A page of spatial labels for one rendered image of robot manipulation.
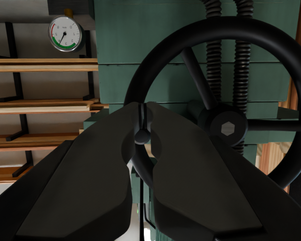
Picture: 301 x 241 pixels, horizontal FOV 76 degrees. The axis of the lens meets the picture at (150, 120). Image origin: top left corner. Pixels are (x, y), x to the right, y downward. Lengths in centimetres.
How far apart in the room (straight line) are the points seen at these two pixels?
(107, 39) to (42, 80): 275
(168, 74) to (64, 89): 270
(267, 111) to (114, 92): 36
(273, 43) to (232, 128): 12
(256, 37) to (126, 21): 27
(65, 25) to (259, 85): 43
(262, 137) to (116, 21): 38
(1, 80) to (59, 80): 80
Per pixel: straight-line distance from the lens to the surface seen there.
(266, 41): 31
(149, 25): 46
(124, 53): 46
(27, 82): 328
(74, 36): 42
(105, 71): 46
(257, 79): 51
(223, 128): 28
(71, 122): 313
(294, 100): 200
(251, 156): 43
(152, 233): 108
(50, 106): 258
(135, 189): 92
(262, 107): 53
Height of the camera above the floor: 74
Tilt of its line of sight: 12 degrees up
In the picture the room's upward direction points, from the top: 179 degrees clockwise
